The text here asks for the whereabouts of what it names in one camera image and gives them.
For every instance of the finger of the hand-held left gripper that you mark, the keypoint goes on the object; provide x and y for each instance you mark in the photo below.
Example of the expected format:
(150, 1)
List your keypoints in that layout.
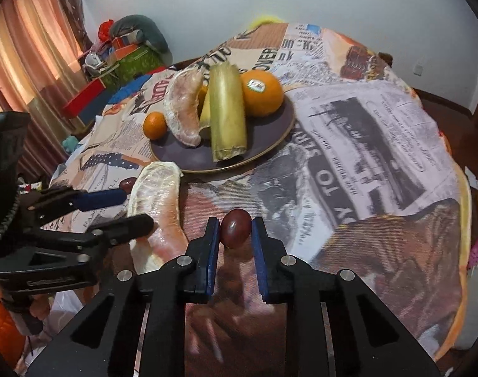
(101, 199)
(125, 226)

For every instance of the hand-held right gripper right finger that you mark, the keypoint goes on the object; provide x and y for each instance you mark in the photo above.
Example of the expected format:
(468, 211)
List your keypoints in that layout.
(259, 259)

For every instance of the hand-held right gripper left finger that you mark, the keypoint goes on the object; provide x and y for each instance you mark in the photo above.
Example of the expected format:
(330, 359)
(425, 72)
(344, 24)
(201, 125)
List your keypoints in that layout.
(213, 251)

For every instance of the peeled pomelo segment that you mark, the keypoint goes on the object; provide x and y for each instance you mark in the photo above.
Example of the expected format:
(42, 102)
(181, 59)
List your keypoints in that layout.
(180, 102)
(156, 200)

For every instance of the small tangerine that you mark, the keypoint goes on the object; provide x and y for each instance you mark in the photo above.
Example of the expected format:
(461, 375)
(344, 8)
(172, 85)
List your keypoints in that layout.
(155, 125)

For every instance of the dark purple plate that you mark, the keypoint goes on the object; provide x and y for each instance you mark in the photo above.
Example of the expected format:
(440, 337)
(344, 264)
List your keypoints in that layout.
(262, 137)

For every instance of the green sugarcane piece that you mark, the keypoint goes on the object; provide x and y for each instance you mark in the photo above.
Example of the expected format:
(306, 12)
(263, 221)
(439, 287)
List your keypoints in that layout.
(204, 116)
(227, 114)

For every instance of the orange with sticker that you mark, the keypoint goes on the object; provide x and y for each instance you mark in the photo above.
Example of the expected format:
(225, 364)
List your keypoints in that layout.
(264, 94)

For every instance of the red box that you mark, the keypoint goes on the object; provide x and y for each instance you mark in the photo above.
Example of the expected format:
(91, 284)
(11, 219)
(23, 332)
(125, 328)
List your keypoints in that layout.
(84, 96)

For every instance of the striped orange curtain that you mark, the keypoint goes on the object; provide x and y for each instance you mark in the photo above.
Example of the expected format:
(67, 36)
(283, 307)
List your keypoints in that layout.
(31, 47)

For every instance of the printed blanket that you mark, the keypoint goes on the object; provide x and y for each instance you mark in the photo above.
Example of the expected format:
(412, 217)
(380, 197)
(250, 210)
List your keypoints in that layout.
(360, 165)

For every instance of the orange box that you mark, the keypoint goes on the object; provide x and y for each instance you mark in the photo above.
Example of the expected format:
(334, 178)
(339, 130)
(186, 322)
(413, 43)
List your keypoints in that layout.
(125, 51)

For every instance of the red plastic bag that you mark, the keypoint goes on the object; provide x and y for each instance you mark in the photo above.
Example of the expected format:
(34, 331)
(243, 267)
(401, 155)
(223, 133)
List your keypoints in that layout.
(105, 29)

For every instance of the brown patterned curtain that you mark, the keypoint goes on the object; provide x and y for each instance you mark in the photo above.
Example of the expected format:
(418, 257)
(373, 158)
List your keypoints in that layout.
(72, 4)

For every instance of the yellow hoop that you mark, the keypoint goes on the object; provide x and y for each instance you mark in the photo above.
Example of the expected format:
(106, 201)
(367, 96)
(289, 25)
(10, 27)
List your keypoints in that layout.
(264, 19)

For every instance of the white wall socket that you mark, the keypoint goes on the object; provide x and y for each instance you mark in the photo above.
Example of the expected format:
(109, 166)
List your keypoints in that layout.
(419, 68)

